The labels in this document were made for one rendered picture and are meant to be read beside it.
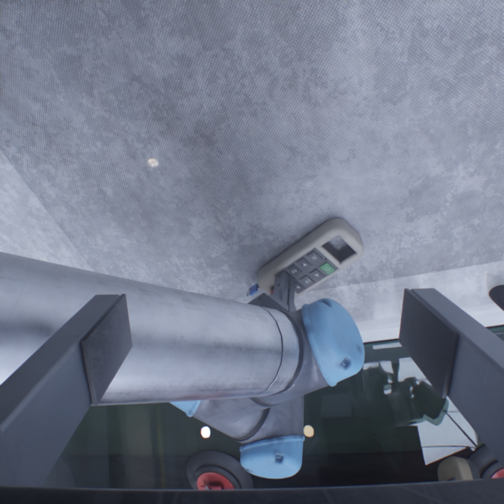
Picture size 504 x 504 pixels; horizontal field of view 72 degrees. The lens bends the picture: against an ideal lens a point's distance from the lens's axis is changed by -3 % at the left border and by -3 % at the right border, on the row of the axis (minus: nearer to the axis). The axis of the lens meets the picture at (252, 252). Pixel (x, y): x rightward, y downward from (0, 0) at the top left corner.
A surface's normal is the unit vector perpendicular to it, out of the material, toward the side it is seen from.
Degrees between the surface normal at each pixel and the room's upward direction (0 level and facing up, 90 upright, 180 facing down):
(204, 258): 0
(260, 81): 0
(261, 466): 0
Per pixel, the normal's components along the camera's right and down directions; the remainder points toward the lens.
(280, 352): 0.73, -0.06
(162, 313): 0.68, -0.56
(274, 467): -0.12, 0.63
